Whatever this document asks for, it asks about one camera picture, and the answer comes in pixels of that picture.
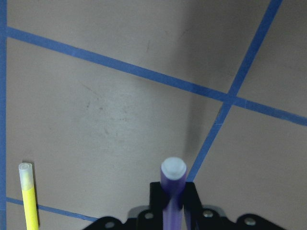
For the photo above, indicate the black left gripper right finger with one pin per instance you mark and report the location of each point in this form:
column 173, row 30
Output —
column 192, row 207

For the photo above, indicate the purple highlighter pen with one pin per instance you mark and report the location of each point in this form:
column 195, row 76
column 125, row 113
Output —
column 173, row 180

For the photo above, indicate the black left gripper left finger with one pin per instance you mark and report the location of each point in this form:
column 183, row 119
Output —
column 159, row 198

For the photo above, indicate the yellow highlighter pen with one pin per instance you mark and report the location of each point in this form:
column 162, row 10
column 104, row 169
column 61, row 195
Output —
column 28, row 194

